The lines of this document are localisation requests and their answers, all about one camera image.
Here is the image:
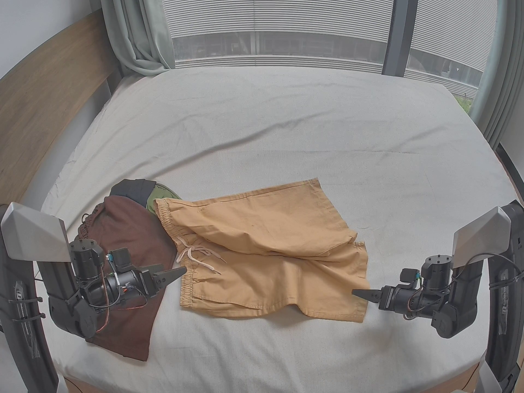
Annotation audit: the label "bed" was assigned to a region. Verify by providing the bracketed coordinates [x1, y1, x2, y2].
[0, 8, 524, 393]

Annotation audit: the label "dark grey garment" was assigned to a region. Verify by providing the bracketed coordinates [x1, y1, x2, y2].
[111, 178, 158, 212]

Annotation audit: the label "green garment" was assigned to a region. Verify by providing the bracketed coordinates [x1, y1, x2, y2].
[146, 183, 183, 217]

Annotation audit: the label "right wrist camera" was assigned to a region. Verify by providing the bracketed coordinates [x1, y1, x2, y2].
[400, 268, 422, 290]

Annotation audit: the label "grey-green curtain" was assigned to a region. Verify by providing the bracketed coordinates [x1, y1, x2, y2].
[96, 0, 177, 77]
[469, 0, 524, 150]

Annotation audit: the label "window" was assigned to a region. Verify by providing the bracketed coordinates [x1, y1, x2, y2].
[157, 0, 506, 97]

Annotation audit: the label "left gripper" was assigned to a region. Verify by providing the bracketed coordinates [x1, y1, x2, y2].
[110, 266, 160, 306]

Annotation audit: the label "tan shorts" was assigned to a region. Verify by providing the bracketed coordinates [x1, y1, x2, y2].
[155, 178, 370, 324]

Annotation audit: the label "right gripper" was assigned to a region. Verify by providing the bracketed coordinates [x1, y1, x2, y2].
[379, 286, 412, 312]

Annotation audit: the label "brown shorts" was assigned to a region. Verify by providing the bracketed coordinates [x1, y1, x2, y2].
[78, 195, 177, 362]

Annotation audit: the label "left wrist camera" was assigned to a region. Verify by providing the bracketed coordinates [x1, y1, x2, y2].
[107, 248, 134, 276]

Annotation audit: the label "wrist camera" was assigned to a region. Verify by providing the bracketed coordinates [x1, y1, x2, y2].
[107, 248, 134, 276]
[400, 268, 422, 290]

